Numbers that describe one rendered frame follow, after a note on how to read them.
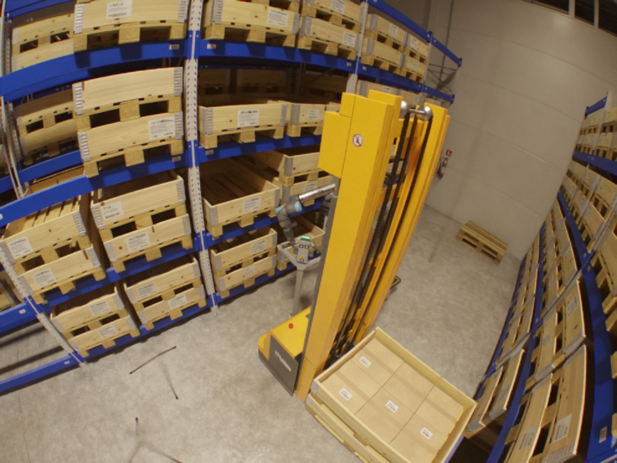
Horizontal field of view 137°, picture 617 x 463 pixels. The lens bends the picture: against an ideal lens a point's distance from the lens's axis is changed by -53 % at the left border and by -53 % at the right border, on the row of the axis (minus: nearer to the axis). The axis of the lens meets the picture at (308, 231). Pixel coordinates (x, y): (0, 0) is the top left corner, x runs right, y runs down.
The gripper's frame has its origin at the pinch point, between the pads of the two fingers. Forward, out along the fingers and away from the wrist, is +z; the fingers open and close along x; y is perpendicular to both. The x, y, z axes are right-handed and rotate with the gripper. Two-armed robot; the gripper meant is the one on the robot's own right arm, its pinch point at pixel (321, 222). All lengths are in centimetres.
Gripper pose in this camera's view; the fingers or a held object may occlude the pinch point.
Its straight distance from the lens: 254.0
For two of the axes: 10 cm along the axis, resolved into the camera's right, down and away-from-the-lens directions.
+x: -7.3, -3.6, 5.9
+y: 6.1, 0.4, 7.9
